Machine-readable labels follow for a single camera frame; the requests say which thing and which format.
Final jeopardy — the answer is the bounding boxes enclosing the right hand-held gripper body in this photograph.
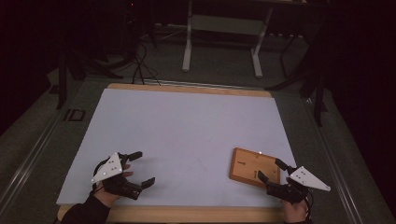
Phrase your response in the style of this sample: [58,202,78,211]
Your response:
[265,166,332,204]

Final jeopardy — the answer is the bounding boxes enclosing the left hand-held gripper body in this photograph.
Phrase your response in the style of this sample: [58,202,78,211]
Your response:
[91,151,144,201]

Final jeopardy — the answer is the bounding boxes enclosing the wooden photo frame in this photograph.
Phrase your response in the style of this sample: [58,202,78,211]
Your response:
[229,147,282,189]

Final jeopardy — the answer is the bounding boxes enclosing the person's left hand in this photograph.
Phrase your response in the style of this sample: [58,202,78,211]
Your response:
[92,163,134,208]

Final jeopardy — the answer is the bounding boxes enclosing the person's right hand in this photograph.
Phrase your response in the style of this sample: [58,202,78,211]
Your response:
[281,199,310,224]

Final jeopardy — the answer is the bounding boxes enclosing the white table mat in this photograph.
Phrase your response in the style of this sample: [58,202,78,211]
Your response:
[56,88,297,207]

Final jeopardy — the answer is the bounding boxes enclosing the black metal stand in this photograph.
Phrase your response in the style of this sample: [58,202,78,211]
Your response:
[55,46,68,110]
[265,34,329,127]

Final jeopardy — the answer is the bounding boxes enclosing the left hand-held gripper black cable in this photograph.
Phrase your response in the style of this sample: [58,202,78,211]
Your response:
[91,181,106,196]

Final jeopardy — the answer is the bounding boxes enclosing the hand-held gripper black cable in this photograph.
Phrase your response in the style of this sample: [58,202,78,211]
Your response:
[91,181,106,196]
[303,189,313,220]

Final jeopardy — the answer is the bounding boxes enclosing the right hand-held gripper black cable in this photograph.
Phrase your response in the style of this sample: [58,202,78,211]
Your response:
[303,189,313,220]

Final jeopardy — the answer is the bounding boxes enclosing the aluminium floor rail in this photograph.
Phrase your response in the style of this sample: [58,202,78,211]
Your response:
[136,77,261,91]
[0,106,68,216]
[303,97,363,224]

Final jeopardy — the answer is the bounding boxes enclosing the black rectangular floor bracket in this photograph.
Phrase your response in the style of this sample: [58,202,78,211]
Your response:
[64,108,87,122]

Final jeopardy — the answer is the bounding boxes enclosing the black floor cables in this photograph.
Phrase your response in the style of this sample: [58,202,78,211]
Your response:
[132,40,162,87]

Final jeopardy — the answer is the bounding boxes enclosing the white metal table frame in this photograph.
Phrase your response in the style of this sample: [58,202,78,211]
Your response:
[181,0,275,78]

